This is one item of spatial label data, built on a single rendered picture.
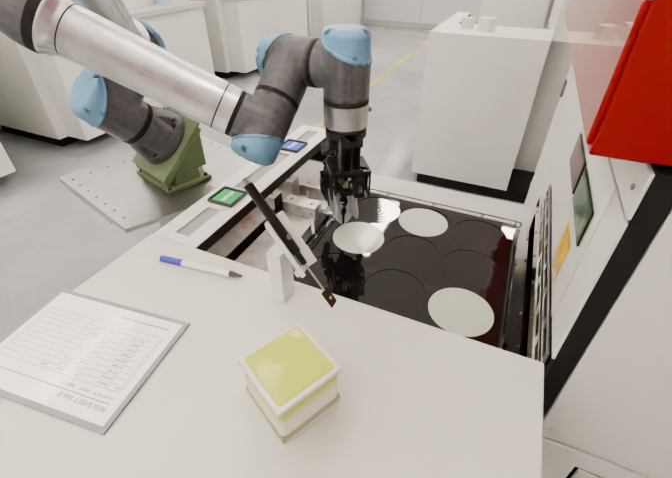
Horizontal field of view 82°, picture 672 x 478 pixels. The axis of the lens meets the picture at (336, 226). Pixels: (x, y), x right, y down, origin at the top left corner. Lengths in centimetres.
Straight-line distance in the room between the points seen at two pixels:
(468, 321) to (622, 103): 38
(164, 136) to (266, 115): 52
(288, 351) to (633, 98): 36
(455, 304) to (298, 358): 33
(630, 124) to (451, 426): 32
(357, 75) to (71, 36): 39
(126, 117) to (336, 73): 60
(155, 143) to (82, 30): 49
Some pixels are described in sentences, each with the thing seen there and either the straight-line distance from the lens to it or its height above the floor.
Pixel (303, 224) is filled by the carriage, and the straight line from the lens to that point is 83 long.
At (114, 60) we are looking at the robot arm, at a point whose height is 124.
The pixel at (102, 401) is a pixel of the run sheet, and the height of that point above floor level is 97.
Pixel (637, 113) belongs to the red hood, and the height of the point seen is 126.
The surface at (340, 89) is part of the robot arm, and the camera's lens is 63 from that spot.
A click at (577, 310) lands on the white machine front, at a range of 48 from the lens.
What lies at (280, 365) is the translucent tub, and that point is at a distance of 41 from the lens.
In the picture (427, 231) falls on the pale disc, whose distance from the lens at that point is 80.
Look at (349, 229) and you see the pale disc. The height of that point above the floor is 90.
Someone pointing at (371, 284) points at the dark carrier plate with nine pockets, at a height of 90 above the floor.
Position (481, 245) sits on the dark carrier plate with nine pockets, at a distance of 79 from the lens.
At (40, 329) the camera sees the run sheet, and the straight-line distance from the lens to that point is 64.
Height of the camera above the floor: 137
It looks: 36 degrees down
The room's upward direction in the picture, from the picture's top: straight up
